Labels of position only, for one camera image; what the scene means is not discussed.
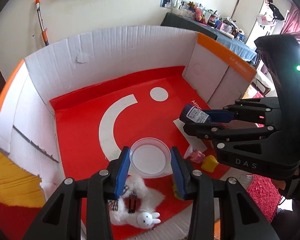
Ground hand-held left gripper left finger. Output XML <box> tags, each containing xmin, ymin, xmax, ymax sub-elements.
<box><xmin>22</xmin><ymin>146</ymin><xmax>130</xmax><ymax>240</ymax></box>

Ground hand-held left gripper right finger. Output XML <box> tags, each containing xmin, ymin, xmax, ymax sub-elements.
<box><xmin>170</xmin><ymin>146</ymin><xmax>280</xmax><ymax>240</ymax></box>

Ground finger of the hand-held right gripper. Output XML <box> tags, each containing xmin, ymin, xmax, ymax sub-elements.
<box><xmin>202</xmin><ymin>96</ymin><xmax>282</xmax><ymax>125</ymax></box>
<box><xmin>183</xmin><ymin>122</ymin><xmax>300</xmax><ymax>180</ymax></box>

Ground green fuzzy scrunchie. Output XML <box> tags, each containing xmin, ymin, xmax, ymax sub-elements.
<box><xmin>172</xmin><ymin>174</ymin><xmax>184</xmax><ymax>199</ymax></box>

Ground purple bottle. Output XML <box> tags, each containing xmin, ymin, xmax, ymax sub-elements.
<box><xmin>179</xmin><ymin>104</ymin><xmax>227</xmax><ymax>128</ymax></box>

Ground small clear pink box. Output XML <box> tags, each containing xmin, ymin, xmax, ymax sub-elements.
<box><xmin>184</xmin><ymin>146</ymin><xmax>206</xmax><ymax>163</ymax></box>

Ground clear round plastic lid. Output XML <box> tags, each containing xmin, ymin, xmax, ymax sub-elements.
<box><xmin>129</xmin><ymin>137</ymin><xmax>171</xmax><ymax>178</ymax></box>

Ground white plush rabbit scrunchie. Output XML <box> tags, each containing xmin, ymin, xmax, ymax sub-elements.
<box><xmin>107</xmin><ymin>175</ymin><xmax>165</xmax><ymax>229</ymax></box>

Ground small yellow toy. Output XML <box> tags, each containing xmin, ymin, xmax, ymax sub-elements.
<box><xmin>201</xmin><ymin>155</ymin><xmax>218</xmax><ymax>172</ymax></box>

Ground orange cardboard box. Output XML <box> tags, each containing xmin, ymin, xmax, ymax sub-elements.
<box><xmin>0</xmin><ymin>25</ymin><xmax>257</xmax><ymax>240</ymax></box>

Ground pink curtain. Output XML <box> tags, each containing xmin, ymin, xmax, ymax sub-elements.
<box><xmin>281</xmin><ymin>4</ymin><xmax>300</xmax><ymax>48</ymax></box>

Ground blue cloth side table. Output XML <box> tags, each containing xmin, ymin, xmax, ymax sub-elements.
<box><xmin>161</xmin><ymin>12</ymin><xmax>258</xmax><ymax>67</ymax></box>

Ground white wardrobe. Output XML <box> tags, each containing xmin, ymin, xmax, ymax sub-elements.
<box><xmin>236</xmin><ymin>0</ymin><xmax>290</xmax><ymax>53</ymax></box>

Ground black hanging garment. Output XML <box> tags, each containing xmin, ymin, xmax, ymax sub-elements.
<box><xmin>261</xmin><ymin>0</ymin><xmax>285</xmax><ymax>20</ymax></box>

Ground red knitted blanket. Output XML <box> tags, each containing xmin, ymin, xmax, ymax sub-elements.
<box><xmin>0</xmin><ymin>174</ymin><xmax>282</xmax><ymax>240</ymax></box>

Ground row of cosmetics bottles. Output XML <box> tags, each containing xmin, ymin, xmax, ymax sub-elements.
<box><xmin>171</xmin><ymin>1</ymin><xmax>247</xmax><ymax>42</ymax></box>

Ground orange grip mop handle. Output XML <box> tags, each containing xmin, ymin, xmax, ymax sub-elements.
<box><xmin>35</xmin><ymin>0</ymin><xmax>50</xmax><ymax>47</ymax></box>

